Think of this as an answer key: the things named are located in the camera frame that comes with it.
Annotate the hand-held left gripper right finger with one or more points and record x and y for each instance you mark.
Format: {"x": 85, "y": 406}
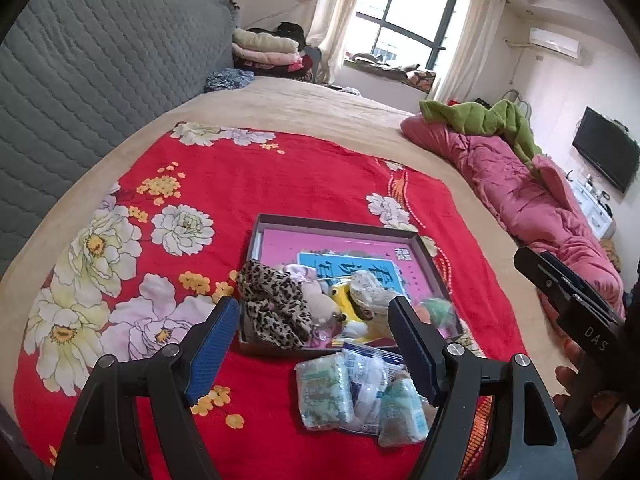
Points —
{"x": 412, "y": 355}

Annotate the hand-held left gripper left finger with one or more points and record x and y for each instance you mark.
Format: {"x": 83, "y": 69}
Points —
{"x": 212, "y": 355}

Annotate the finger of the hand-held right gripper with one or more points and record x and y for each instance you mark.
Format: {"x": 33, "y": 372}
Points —
{"x": 585, "y": 287}
{"x": 537, "y": 272}

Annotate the green sponge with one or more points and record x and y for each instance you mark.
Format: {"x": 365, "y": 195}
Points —
{"x": 440, "y": 312}

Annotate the green print tissue pack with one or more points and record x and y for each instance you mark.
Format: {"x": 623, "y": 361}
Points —
{"x": 325, "y": 392}
{"x": 402, "y": 407}

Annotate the clear bag with blue zip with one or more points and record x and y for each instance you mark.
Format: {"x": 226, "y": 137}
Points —
{"x": 367, "y": 385}

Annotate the leopard print scrunchie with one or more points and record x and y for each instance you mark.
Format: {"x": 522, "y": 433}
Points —
{"x": 275, "y": 305}

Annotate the yellow plush toy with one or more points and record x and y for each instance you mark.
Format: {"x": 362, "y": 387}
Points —
{"x": 350, "y": 305}

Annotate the white floral cloth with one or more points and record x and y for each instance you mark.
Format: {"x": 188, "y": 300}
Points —
{"x": 370, "y": 285}

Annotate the beige plush toy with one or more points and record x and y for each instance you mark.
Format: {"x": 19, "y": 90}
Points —
{"x": 320, "y": 302}

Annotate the shallow cardboard box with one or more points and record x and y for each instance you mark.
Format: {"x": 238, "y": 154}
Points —
{"x": 330, "y": 221}

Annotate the person's right hand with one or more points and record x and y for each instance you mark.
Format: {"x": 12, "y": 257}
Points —
{"x": 565, "y": 380}

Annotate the white cabinet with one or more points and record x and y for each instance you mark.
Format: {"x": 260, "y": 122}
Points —
{"x": 595, "y": 207}

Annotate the pink quilt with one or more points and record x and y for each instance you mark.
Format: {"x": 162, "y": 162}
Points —
{"x": 500, "y": 175}

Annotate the black television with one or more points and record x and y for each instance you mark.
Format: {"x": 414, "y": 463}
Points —
{"x": 607, "y": 147}

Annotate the green blanket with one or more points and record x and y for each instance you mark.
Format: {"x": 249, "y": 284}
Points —
{"x": 480, "y": 117}

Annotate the red floral blanket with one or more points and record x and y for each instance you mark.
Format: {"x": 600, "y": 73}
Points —
{"x": 300, "y": 175}

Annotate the white air conditioner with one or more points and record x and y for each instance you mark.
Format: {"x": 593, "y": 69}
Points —
{"x": 555, "y": 42}

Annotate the white curtain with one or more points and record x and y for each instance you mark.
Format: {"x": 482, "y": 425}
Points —
{"x": 335, "y": 15}
{"x": 470, "y": 40}

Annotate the patterned window seat cushion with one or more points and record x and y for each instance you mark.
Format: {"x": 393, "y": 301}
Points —
{"x": 400, "y": 70}

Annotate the blue floral cloth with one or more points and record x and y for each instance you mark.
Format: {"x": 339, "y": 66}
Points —
{"x": 227, "y": 80}

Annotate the window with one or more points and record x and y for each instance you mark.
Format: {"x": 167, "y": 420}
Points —
{"x": 415, "y": 10}

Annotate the dark red cloth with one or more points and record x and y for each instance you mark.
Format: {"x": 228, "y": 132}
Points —
{"x": 300, "y": 67}

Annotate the pink folded blanket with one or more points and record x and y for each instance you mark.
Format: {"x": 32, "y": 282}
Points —
{"x": 265, "y": 57}

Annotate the grey quilted headboard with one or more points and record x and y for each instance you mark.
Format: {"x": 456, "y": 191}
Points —
{"x": 100, "y": 60}

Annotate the beige folded blanket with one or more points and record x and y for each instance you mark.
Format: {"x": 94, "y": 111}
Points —
{"x": 262, "y": 40}

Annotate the black garment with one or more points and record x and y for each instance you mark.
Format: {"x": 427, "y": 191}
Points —
{"x": 285, "y": 32}

